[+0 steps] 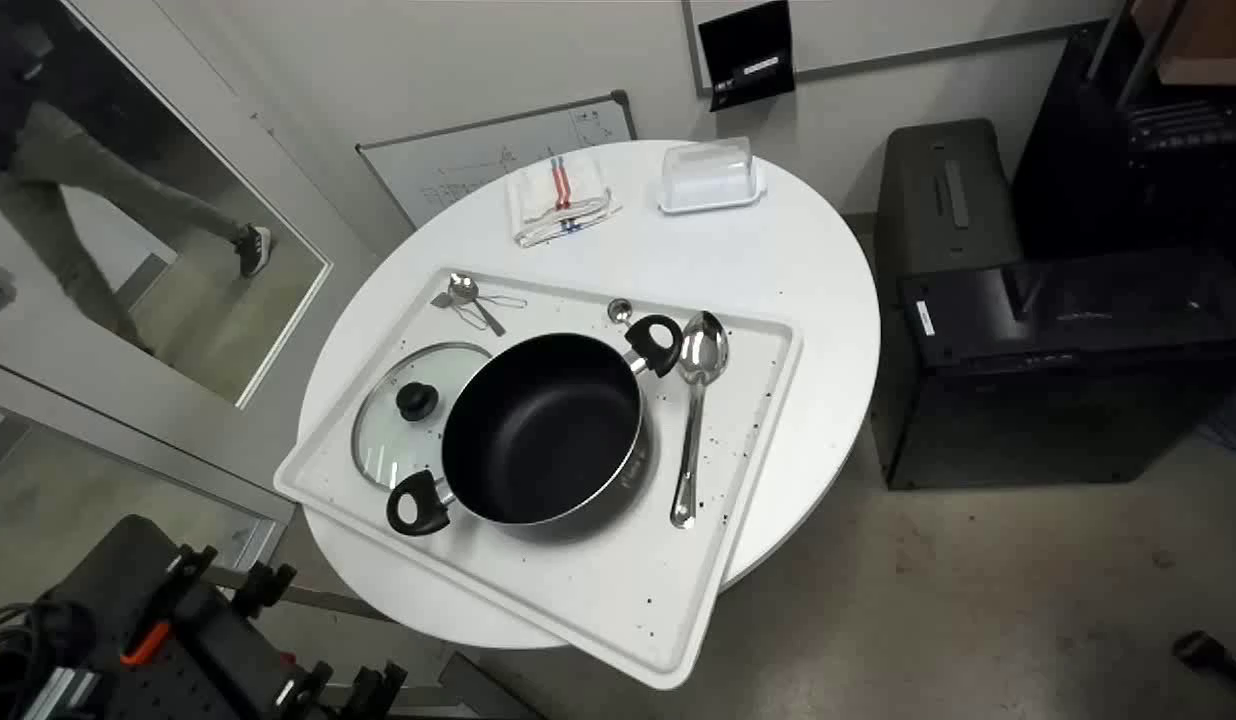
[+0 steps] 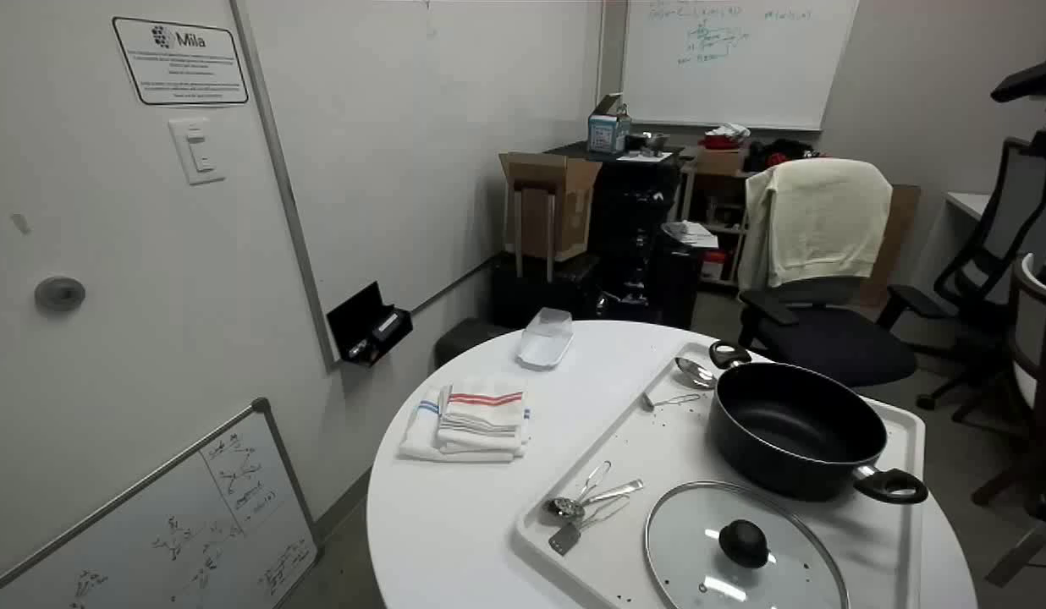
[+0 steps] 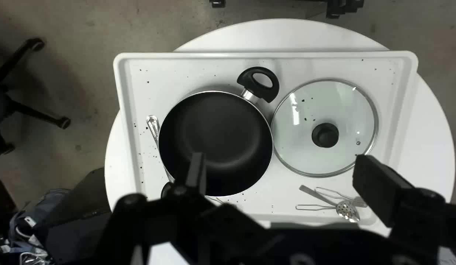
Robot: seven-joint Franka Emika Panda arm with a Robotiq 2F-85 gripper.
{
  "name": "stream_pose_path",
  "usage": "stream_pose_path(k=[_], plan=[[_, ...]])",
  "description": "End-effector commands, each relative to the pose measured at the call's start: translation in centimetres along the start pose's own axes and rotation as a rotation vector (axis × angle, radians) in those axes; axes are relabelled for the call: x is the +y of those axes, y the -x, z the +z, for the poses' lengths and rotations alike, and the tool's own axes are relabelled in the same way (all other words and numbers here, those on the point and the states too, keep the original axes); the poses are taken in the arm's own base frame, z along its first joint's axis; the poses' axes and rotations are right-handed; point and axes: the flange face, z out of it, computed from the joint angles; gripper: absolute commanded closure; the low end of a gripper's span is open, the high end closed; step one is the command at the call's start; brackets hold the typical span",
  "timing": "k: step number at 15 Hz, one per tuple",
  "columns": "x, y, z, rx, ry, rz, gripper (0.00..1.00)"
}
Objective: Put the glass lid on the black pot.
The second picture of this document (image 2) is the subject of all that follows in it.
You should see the glass lid with black knob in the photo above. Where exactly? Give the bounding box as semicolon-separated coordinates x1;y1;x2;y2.
641;482;851;609

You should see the black pot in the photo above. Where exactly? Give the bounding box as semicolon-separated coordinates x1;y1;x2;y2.
703;339;930;509

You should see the black case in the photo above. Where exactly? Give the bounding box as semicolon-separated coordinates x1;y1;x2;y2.
489;248;608;332

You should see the clear plastic container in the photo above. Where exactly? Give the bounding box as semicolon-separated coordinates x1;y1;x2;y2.
514;304;575;374

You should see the brown cardboard box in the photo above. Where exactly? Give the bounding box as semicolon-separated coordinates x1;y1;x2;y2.
497;148;608;267

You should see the red striped folded cloth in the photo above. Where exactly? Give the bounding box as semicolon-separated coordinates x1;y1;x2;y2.
435;386;536;455

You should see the black cabinet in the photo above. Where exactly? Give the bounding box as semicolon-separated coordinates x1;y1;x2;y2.
586;148;692;330

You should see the black marker holder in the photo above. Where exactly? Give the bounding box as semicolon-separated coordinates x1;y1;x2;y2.
325;282;418;369

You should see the blue striped folded cloth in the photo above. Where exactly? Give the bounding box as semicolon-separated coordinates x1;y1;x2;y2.
395;395;529;466

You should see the metal spoon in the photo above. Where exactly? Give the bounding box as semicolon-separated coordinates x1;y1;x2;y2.
671;354;723;393

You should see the blue tissue box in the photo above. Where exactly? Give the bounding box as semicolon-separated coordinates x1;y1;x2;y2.
586;113;631;158

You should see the wooden shelf unit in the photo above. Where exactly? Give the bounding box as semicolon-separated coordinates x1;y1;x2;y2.
673;140;767;292

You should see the black bag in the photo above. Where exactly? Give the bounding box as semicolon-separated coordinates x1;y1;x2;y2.
743;136;821;175

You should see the cream cloth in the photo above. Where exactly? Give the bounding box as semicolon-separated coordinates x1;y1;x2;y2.
735;155;896;296

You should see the whiteboard with green writing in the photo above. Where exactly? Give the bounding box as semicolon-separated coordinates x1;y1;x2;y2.
620;0;865;136

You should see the small framed whiteboard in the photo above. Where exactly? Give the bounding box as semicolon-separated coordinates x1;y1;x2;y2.
0;395;323;609

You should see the black mesh office chair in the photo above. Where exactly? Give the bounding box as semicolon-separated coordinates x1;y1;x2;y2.
910;136;1046;416

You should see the large wall whiteboard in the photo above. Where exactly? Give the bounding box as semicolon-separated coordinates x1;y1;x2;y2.
228;0;617;369

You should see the white light switch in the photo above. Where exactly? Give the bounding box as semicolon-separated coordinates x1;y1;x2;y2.
166;116;228;190

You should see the white wall sign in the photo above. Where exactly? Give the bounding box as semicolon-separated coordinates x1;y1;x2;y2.
110;13;256;110

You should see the round grey wall bumper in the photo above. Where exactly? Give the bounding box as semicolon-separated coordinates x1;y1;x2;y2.
30;275;93;316

